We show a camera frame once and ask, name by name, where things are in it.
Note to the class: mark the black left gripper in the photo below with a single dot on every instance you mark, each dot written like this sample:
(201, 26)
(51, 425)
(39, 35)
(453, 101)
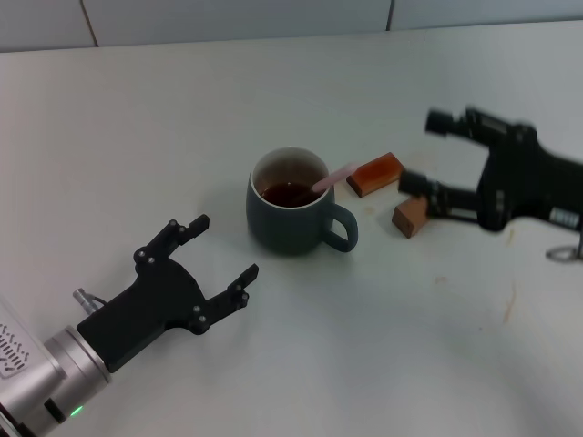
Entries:
(150, 305)

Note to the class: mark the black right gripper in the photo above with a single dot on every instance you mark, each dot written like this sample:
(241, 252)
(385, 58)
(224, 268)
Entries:
(524, 182)

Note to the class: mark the arched light wooden block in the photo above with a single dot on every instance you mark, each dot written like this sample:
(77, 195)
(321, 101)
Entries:
(407, 218)

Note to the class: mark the grey ceramic cup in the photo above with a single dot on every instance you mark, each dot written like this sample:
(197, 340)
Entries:
(287, 227)

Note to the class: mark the flat reddish wooden block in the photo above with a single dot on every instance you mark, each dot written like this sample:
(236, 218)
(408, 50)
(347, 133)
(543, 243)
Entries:
(373, 177)

